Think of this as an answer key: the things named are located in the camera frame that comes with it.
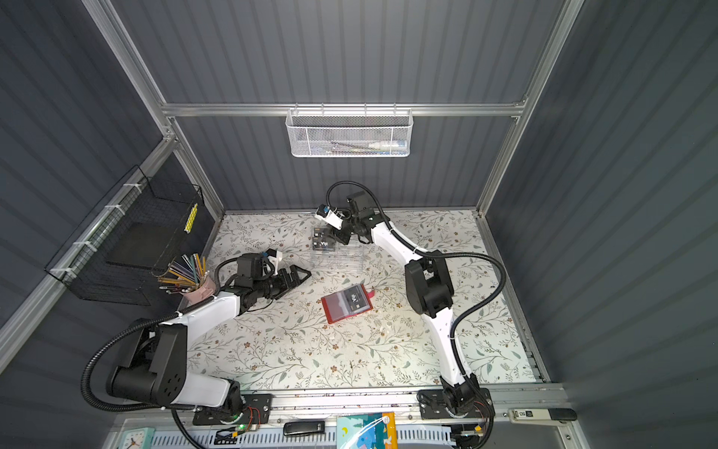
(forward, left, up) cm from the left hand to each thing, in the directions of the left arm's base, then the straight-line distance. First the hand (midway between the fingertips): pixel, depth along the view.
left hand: (305, 280), depth 88 cm
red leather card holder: (-5, -9, -10) cm, 15 cm away
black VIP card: (-2, -15, -8) cm, 18 cm away
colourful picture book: (-40, -23, -9) cm, 47 cm away
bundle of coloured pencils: (+2, +39, +1) cm, 39 cm away
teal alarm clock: (-40, +38, -8) cm, 55 cm away
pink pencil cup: (-3, +31, -1) cm, 31 cm away
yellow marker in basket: (+12, +33, +16) cm, 39 cm away
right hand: (+18, -8, +6) cm, 21 cm away
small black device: (-38, -2, -6) cm, 39 cm away
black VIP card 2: (+18, -4, -2) cm, 19 cm away
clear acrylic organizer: (+18, -14, -10) cm, 25 cm away
